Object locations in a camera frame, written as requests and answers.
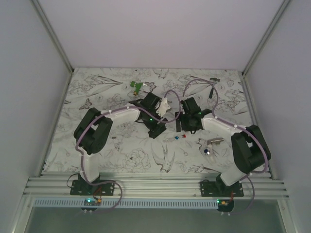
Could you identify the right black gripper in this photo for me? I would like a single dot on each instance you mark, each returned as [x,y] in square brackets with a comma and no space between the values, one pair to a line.
[183,127]

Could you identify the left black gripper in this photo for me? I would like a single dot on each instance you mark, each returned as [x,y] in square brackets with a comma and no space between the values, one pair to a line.
[155,128]

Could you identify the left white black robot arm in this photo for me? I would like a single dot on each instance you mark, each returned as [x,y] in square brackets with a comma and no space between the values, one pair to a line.
[93,131]

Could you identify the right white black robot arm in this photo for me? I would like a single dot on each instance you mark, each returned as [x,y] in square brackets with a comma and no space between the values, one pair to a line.
[249,147]

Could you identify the floral patterned table mat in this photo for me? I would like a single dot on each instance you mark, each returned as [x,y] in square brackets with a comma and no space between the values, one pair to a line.
[129,149]

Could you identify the silver metal cylinder part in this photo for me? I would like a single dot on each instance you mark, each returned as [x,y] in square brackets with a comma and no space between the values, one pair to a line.
[216,141]

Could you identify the white blue capped part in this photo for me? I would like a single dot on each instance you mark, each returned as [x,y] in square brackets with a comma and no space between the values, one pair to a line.
[208,151]

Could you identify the small black hammer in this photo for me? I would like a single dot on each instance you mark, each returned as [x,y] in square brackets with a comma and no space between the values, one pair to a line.
[214,81]

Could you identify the right controller board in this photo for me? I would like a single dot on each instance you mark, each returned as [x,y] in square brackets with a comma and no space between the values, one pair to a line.
[225,206]

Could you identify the controller board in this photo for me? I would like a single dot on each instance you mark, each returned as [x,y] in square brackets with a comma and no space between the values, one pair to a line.
[90,204]
[225,206]

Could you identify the left controller board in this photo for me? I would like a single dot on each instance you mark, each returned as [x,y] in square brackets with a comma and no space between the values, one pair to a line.
[90,204]

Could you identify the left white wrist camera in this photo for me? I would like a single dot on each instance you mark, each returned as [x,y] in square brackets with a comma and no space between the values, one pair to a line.
[163,107]

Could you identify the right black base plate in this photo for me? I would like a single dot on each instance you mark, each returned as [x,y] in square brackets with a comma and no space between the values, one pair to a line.
[209,189]

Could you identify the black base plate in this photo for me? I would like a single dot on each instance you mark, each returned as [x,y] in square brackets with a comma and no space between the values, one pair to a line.
[82,188]
[209,189]

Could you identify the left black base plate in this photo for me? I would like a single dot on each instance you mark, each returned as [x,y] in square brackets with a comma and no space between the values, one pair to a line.
[82,188]

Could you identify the slotted grey cable duct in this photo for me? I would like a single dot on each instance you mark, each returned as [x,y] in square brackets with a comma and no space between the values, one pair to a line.
[130,203]

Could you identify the aluminium rail frame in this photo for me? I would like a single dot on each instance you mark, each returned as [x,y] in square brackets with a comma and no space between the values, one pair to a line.
[161,185]

